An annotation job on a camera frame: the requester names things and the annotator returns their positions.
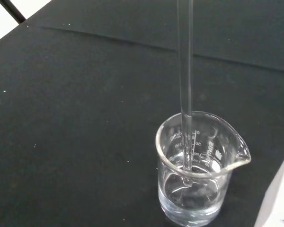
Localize clear glass beaker with water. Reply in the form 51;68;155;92
155;111;252;227

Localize black tripod leg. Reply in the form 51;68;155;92
0;0;27;24

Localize black bench cloth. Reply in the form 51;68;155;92
0;0;284;227

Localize white test tube rack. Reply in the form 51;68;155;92
253;144;284;227

